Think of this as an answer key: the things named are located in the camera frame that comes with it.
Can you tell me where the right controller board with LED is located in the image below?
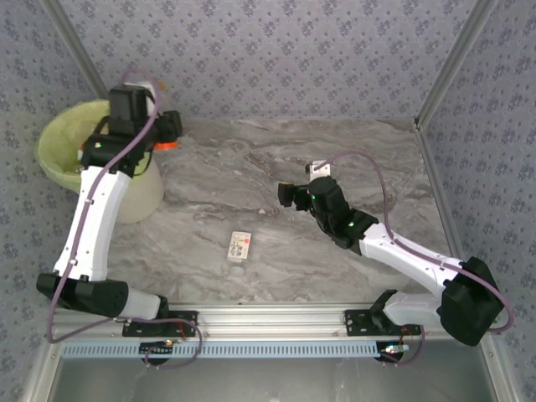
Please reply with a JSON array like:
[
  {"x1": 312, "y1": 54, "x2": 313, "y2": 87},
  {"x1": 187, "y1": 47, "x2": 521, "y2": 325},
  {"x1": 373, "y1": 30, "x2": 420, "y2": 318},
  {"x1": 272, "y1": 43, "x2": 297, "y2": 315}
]
[{"x1": 379, "y1": 342, "x2": 410, "y2": 358}]

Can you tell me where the grey slotted cable duct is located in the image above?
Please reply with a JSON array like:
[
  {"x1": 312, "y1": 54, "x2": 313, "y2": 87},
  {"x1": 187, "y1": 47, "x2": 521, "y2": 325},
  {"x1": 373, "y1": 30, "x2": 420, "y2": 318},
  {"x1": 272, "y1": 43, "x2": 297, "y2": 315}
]
[{"x1": 62, "y1": 339, "x2": 405, "y2": 360}]

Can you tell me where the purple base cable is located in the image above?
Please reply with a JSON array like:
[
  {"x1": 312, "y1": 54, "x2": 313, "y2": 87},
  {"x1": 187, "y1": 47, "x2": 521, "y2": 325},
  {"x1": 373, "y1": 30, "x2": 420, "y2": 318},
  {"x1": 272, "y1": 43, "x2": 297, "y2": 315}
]
[
  {"x1": 379, "y1": 317, "x2": 426, "y2": 368},
  {"x1": 142, "y1": 313, "x2": 205, "y2": 370}
]

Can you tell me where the aluminium table side rail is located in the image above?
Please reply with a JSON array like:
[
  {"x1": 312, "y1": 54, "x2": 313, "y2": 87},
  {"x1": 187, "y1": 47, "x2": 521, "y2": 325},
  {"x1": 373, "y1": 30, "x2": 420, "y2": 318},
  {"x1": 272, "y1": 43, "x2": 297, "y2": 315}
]
[{"x1": 414, "y1": 121, "x2": 466, "y2": 260}]

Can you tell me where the aluminium frame post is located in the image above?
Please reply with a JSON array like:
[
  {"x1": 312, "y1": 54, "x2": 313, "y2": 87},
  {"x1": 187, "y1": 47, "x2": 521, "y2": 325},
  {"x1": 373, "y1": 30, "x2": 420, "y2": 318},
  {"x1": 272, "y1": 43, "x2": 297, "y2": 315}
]
[
  {"x1": 41, "y1": 0, "x2": 109, "y2": 100},
  {"x1": 414, "y1": 0, "x2": 500, "y2": 126}
]

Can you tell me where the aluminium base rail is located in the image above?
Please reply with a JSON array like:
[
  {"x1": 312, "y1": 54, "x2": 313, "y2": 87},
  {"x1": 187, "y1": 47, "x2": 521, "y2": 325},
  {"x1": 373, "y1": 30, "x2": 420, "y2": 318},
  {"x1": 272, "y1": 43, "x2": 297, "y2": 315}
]
[{"x1": 56, "y1": 301, "x2": 445, "y2": 338}]

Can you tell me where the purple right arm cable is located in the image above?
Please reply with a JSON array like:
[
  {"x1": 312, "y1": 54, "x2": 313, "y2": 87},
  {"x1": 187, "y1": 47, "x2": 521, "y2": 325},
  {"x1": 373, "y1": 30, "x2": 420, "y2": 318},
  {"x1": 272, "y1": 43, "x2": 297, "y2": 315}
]
[{"x1": 316, "y1": 151, "x2": 516, "y2": 335}]

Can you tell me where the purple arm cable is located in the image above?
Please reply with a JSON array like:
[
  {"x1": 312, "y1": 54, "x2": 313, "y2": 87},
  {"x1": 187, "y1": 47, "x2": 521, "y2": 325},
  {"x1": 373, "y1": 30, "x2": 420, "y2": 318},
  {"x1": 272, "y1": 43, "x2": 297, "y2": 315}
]
[
  {"x1": 46, "y1": 66, "x2": 164, "y2": 344},
  {"x1": 316, "y1": 151, "x2": 516, "y2": 335}
]

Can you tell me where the controller board with led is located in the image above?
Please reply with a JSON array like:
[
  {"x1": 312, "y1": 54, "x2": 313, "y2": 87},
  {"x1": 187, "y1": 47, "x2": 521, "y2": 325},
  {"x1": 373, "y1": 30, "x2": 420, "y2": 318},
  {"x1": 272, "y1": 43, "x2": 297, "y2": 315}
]
[
  {"x1": 139, "y1": 341, "x2": 176, "y2": 357},
  {"x1": 379, "y1": 342, "x2": 410, "y2": 358}
]

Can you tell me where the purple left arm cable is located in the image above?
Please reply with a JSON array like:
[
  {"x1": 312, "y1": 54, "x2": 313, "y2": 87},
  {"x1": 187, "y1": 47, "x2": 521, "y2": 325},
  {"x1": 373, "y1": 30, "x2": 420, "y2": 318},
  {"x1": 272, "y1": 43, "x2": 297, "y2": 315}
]
[{"x1": 46, "y1": 66, "x2": 164, "y2": 344}]

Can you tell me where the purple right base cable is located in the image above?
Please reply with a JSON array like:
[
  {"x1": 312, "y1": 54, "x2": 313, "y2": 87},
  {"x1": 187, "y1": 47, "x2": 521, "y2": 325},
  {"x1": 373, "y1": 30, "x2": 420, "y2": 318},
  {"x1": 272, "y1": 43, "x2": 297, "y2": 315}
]
[{"x1": 379, "y1": 317, "x2": 426, "y2": 368}]

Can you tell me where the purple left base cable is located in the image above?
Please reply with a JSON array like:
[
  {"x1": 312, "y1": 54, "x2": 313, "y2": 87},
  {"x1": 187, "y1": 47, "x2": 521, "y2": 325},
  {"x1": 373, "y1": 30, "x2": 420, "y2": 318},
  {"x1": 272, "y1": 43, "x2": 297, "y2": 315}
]
[{"x1": 142, "y1": 313, "x2": 205, "y2": 370}]

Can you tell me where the green plastic bin liner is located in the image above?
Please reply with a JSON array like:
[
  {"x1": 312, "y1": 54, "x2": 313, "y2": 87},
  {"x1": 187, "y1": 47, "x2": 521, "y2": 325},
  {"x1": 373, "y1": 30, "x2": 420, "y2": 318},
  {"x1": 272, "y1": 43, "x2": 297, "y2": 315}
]
[{"x1": 35, "y1": 100, "x2": 160, "y2": 192}]

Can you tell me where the white waste bin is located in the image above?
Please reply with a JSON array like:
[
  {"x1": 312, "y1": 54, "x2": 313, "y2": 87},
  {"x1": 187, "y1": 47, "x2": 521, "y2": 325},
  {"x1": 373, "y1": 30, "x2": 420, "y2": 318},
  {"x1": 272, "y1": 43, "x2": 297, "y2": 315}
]
[{"x1": 35, "y1": 100, "x2": 165, "y2": 224}]

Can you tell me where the left controller board with LED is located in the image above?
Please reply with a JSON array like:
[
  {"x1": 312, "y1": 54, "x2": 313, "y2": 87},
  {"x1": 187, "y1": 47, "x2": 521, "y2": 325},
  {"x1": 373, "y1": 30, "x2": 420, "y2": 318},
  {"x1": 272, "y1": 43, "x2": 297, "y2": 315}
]
[{"x1": 139, "y1": 341, "x2": 176, "y2": 357}]

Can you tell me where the white label flat bottle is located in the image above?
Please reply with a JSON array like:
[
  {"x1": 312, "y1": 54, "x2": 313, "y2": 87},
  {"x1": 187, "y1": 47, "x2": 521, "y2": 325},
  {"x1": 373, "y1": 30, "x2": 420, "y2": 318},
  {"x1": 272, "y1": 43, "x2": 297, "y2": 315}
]
[{"x1": 225, "y1": 229, "x2": 252, "y2": 277}]

